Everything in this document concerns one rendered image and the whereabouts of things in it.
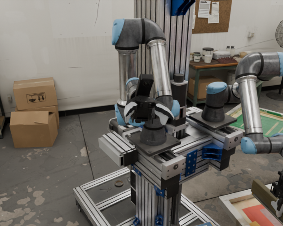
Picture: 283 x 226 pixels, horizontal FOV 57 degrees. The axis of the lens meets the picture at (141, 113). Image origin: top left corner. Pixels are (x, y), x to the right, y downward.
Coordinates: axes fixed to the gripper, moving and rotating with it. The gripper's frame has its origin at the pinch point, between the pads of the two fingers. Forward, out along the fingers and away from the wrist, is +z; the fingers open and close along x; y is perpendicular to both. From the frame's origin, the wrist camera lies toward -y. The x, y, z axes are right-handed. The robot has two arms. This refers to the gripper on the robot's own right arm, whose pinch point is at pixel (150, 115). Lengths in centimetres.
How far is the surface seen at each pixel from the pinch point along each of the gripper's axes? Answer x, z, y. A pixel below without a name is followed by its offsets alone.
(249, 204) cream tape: -71, -29, 63
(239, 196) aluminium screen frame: -66, -32, 60
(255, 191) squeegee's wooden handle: -67, -24, 50
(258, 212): -72, -23, 63
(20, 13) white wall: 123, -363, 12
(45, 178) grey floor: 64, -195, 178
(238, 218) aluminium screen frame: -58, -17, 61
